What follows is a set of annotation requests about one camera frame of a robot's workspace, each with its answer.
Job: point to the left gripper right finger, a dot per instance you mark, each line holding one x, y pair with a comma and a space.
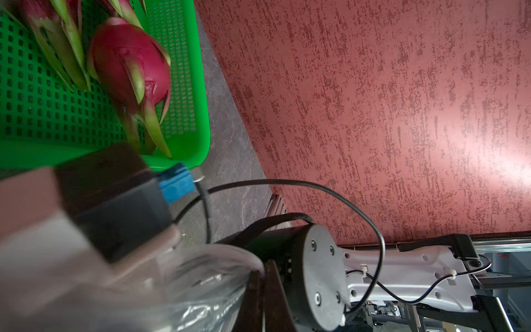
277, 315

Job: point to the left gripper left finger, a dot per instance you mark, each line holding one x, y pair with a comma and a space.
250, 317

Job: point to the clear zip-top bag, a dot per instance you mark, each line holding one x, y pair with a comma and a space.
189, 289

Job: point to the bag dragon fruit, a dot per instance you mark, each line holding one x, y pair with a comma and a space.
135, 71

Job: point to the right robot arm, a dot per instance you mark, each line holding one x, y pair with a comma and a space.
311, 282

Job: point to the green plastic basket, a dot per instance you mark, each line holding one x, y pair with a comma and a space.
44, 122

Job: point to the aluminium rail frame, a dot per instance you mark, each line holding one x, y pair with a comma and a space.
506, 274

